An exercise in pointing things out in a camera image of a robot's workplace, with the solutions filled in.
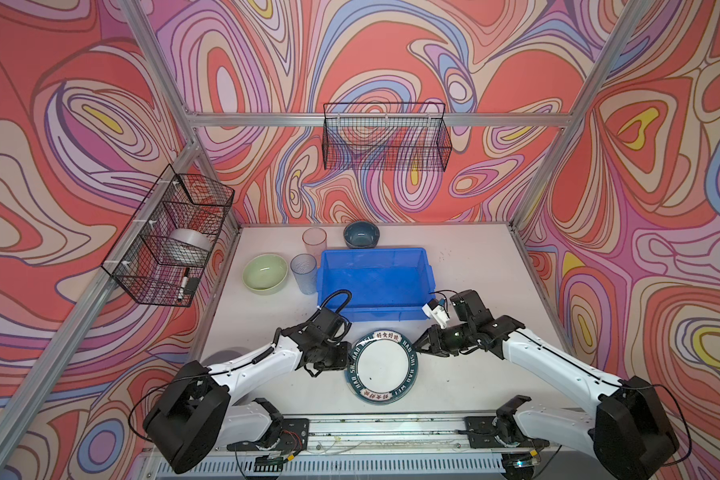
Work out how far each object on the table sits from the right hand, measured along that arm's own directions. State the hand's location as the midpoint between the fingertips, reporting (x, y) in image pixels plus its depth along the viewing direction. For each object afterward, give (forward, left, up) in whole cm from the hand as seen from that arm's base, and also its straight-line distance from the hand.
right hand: (418, 355), depth 78 cm
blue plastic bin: (+28, +6, -8) cm, 30 cm away
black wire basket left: (+35, +65, +25) cm, 78 cm away
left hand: (+1, +17, -6) cm, 18 cm away
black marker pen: (+13, +58, +18) cm, 62 cm away
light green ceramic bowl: (+32, +48, -5) cm, 58 cm away
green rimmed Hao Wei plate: (-1, +10, -4) cm, 10 cm away
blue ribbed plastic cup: (+31, +34, -1) cm, 46 cm away
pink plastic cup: (+38, +30, +4) cm, 48 cm away
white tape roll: (+19, +56, +25) cm, 64 cm away
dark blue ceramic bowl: (+49, +14, -6) cm, 52 cm away
